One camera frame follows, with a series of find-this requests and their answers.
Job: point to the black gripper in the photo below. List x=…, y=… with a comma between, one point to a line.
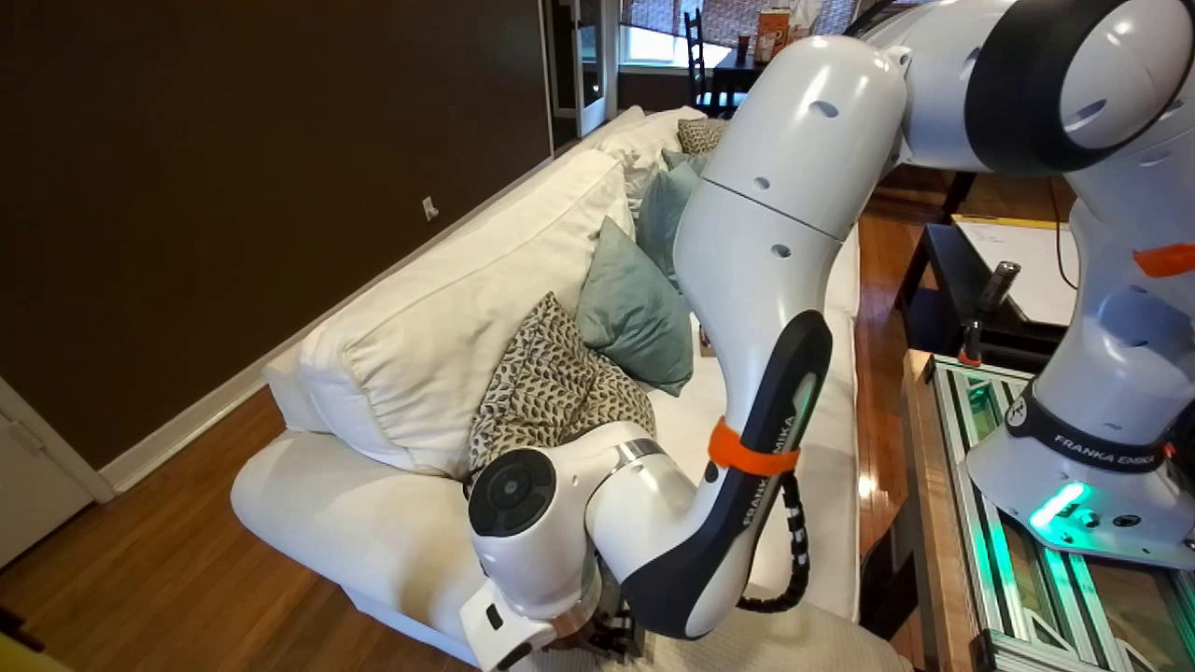
x=616, y=633

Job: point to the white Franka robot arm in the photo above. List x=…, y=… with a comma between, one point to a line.
x=769, y=210

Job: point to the leaf patterned pillow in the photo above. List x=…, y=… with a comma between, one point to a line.
x=547, y=385

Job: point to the white sofa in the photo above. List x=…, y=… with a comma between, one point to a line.
x=360, y=535

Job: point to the large teal pillow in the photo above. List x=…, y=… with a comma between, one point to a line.
x=635, y=311

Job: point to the white sofa back cushion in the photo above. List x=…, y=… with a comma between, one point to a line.
x=462, y=321

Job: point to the black low table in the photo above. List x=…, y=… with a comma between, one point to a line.
x=945, y=292

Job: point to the beige pillow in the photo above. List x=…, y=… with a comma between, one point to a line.
x=702, y=134

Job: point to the white floor mat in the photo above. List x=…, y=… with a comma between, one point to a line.
x=1032, y=256

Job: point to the dark dining chair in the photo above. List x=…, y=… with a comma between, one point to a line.
x=715, y=77

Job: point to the orange box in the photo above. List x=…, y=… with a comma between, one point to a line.
x=769, y=36

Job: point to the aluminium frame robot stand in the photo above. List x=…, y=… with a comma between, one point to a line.
x=995, y=600

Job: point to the white wall outlet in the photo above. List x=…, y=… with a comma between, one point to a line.
x=432, y=210

